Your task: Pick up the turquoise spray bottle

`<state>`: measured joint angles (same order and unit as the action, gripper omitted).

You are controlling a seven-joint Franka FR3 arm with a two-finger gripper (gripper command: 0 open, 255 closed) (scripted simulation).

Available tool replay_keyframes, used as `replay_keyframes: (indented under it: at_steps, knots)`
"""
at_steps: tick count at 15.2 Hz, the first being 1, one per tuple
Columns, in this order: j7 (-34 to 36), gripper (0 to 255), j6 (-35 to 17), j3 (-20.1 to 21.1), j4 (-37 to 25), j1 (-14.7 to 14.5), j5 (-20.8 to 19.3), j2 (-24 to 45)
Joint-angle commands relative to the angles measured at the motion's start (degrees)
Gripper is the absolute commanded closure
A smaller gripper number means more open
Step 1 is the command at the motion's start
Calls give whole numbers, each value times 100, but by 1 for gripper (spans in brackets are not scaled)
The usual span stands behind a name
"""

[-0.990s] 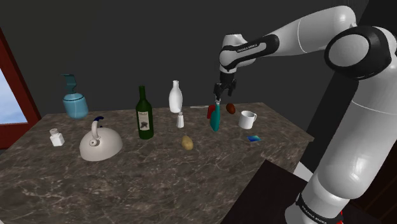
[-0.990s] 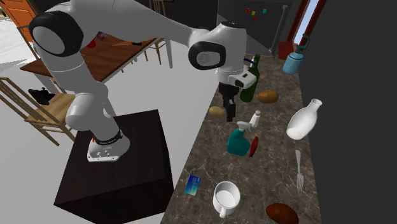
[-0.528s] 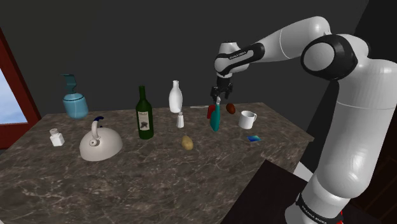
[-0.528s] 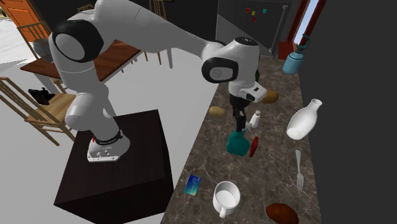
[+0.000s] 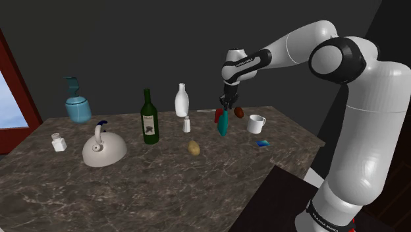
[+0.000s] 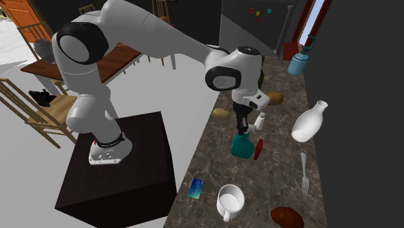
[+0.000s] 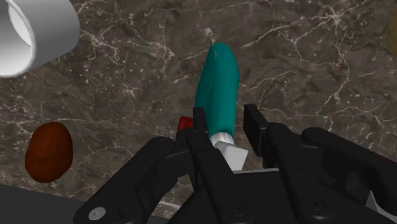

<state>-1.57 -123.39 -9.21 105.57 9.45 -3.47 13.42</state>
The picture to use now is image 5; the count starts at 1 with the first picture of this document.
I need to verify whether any teal bottle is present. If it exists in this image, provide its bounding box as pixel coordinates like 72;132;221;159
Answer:
217;108;229;137

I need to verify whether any white mug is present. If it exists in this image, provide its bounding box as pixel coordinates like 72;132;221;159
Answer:
246;114;267;134

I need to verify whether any white bottle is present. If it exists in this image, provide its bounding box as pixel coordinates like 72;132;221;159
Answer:
174;82;190;118

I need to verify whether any tan potato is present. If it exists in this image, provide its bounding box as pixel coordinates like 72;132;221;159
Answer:
187;140;201;157

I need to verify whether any green wine bottle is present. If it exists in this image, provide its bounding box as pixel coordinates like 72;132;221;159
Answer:
140;88;160;146

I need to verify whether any dark robot stand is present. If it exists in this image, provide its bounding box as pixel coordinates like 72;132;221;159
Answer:
227;164;396;232

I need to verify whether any white kettle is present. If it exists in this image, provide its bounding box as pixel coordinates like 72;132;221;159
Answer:
82;120;128;168

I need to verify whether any blue soap dispenser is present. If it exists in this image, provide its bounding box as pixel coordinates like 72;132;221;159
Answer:
62;76;93;124

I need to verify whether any white square shaker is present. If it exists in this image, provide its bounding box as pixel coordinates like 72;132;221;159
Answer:
51;132;68;152

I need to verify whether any red framed window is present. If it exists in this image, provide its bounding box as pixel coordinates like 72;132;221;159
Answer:
0;28;44;156

